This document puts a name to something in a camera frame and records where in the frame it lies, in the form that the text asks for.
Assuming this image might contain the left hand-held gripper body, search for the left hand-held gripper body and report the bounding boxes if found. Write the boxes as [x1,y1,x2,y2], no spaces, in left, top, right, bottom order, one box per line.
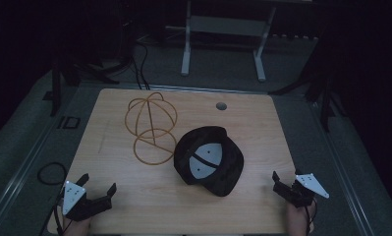
[61,180,114,222]

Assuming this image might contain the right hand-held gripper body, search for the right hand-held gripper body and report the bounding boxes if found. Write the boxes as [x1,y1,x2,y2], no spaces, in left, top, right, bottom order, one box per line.
[280,173,331,208]

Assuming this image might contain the black baseball cap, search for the black baseball cap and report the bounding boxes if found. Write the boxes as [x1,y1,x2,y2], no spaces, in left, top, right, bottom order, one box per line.
[173,125,246,198]

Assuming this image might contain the gold wire hat stand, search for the gold wire hat stand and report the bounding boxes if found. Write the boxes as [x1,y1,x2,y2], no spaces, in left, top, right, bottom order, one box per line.
[124,91,179,166]

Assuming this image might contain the person's right hand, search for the person's right hand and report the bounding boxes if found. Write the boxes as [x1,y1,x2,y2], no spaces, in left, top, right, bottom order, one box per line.
[285,200,316,236]

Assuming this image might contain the person's left hand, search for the person's left hand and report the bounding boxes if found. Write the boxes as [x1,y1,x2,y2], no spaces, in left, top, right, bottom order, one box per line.
[62,214,93,236]

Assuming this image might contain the black tripod stand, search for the black tripod stand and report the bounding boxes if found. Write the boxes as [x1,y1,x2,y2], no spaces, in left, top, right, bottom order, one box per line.
[49,19,138,118]
[267,32,350,134]

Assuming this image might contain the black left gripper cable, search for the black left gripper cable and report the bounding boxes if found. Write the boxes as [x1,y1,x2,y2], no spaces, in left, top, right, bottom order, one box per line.
[38,188,69,236]

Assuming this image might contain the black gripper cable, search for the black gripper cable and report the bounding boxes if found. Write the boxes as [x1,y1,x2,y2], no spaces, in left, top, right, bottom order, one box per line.
[302,198,319,236]
[38,188,69,236]

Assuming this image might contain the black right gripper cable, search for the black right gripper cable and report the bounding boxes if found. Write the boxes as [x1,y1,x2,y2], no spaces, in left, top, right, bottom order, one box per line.
[302,198,319,236]

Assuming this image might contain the black looped floor cable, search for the black looped floor cable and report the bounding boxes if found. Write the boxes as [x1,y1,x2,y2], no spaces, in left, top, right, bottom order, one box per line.
[36,161,69,187]

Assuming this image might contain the black rectangular floor bracket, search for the black rectangular floor bracket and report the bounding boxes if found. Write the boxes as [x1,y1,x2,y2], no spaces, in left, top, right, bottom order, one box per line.
[56,115,82,131]

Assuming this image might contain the black floor cables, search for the black floor cables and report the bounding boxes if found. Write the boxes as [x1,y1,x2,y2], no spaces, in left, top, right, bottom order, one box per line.
[131,38,152,91]

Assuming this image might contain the white metal desk frame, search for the white metal desk frame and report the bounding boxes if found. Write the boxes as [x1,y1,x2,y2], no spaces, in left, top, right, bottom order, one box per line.
[180,0,278,84]

